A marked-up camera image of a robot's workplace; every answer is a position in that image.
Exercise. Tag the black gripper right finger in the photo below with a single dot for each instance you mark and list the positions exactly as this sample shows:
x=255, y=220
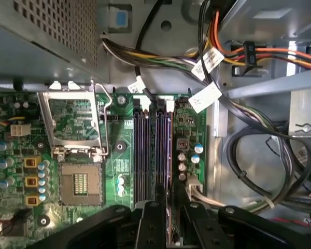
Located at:
x=207, y=230

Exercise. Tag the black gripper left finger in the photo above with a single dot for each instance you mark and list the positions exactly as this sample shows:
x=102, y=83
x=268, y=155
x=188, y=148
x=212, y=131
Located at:
x=150, y=228

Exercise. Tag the RAM slot white clips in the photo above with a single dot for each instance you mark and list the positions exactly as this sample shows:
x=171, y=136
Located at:
x=147, y=155
x=168, y=150

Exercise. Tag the RAM slot black clips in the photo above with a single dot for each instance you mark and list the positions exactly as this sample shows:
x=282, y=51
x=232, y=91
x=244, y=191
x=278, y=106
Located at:
x=137, y=155
x=159, y=150

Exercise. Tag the black PC case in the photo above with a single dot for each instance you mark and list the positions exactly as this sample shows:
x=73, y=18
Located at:
x=217, y=160

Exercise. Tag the green motherboard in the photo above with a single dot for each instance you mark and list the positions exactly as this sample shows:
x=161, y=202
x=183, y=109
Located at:
x=111, y=168

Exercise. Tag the CPU socket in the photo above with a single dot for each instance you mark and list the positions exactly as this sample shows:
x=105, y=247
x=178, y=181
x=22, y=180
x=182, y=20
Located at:
x=80, y=184

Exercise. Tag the metal socket cover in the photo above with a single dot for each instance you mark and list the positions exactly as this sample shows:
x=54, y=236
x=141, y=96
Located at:
x=45, y=119

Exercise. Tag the small blue plastic tab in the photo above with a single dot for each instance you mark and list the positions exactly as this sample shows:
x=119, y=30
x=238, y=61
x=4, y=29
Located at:
x=121, y=19

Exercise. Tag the grey power supply unit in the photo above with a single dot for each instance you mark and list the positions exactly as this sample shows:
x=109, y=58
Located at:
x=20, y=59

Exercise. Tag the grey metal disk bay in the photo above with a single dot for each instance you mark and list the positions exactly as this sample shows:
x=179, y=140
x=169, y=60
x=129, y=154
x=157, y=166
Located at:
x=274, y=20

